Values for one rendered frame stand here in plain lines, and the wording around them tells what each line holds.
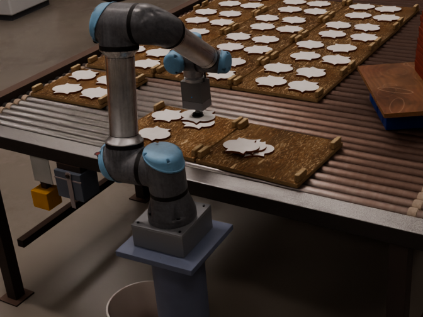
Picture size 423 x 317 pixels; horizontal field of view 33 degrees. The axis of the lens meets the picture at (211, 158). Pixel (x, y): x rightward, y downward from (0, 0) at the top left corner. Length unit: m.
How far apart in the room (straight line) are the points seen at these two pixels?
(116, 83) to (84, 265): 1.81
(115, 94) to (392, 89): 1.17
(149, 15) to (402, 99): 1.12
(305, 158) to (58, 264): 1.71
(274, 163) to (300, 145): 0.17
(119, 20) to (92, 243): 2.06
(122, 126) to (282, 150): 0.70
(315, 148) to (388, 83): 0.46
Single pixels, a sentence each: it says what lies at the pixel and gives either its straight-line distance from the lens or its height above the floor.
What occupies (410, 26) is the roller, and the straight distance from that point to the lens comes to 4.00.
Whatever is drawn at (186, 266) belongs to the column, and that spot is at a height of 0.87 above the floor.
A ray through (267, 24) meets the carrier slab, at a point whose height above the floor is 0.95.
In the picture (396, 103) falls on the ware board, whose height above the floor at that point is 1.04.
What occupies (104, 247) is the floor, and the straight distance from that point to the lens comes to 3.85.
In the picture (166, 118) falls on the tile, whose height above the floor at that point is 0.94.
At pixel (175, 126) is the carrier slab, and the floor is 0.94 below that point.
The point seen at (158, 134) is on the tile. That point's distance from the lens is 2.75.
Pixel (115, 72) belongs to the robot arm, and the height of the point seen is 1.40.
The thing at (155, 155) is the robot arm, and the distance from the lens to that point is 2.07.
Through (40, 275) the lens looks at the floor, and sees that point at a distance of 3.75.
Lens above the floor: 2.09
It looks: 27 degrees down
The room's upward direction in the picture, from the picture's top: 5 degrees counter-clockwise
